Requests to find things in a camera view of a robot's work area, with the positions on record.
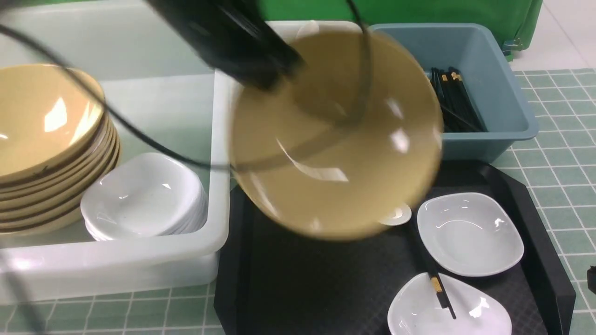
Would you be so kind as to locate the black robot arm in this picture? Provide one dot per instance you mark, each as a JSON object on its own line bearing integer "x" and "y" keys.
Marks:
{"x": 233, "y": 37}

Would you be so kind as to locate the teal plastic chopstick bin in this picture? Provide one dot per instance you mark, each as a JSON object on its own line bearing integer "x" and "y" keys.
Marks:
{"x": 487, "y": 76}

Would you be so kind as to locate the stack of white dishes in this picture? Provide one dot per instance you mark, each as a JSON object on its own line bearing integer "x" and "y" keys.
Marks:
{"x": 150, "y": 195}

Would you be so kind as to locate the white square dish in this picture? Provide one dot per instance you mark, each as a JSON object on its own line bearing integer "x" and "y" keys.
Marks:
{"x": 416, "y": 310}
{"x": 469, "y": 234}

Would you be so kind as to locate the stack of yellow bowls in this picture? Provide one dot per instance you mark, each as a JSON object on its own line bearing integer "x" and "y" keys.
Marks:
{"x": 56, "y": 141}

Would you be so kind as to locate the large white plastic tub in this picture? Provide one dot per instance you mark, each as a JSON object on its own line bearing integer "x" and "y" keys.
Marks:
{"x": 154, "y": 80}

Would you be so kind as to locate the green fabric backdrop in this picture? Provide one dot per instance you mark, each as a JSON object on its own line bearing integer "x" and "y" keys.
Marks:
{"x": 419, "y": 11}

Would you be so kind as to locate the white and brown spoon bin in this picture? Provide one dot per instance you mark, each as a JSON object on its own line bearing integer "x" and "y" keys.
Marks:
{"x": 290, "y": 30}

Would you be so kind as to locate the green checked tablecloth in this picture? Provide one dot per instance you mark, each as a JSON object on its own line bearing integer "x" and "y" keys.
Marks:
{"x": 558, "y": 167}

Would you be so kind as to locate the white ceramic soup spoon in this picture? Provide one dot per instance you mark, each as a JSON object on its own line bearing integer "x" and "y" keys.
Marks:
{"x": 399, "y": 216}

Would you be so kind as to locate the black chopsticks pile in bin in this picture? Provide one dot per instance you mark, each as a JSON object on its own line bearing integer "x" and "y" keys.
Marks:
{"x": 459, "y": 114}

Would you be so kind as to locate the black chopstick gold band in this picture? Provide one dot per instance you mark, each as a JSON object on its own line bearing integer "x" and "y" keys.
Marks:
{"x": 430, "y": 270}

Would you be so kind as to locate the yellow noodle bowl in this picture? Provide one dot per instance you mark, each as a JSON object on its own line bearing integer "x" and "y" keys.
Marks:
{"x": 340, "y": 145}

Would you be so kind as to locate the black plastic serving tray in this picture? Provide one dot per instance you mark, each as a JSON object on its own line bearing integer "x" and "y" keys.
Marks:
{"x": 271, "y": 281}

